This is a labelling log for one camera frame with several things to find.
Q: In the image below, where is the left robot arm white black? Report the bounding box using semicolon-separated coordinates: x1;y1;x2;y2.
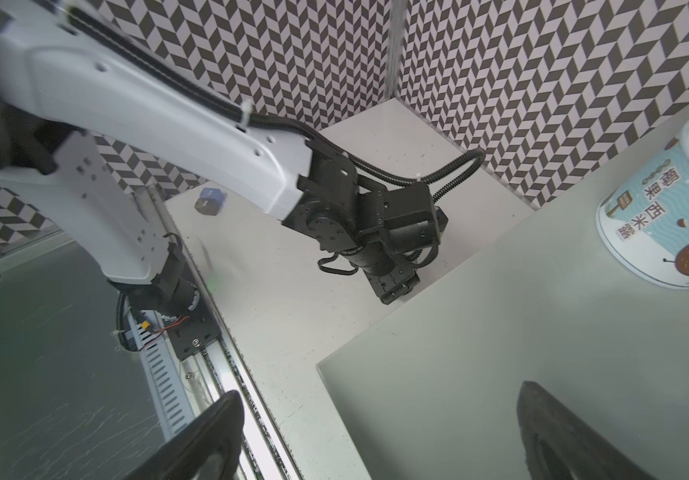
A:
0;1;485;316

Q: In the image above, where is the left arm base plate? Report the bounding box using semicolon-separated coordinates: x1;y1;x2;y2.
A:
166;297;222;361

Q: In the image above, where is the aluminium rail frame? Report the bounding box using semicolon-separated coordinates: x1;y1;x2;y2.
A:
121;185;304;480

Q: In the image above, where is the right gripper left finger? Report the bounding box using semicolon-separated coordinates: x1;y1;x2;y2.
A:
126;390;244;480

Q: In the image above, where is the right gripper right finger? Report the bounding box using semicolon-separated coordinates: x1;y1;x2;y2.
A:
517;381;652;479

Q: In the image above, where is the grey metal cabinet box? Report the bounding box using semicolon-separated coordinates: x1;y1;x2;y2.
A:
318;106;689;479

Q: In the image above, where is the white vent grille strip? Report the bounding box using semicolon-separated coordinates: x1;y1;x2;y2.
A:
126;312;196;441

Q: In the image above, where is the can teal label back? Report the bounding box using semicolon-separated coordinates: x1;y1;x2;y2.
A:
595;121;689;289

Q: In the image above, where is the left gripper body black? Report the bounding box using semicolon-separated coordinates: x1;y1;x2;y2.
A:
364;257;420;305

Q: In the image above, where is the small blue grey block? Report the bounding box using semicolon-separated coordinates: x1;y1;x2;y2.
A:
194;187;226;216

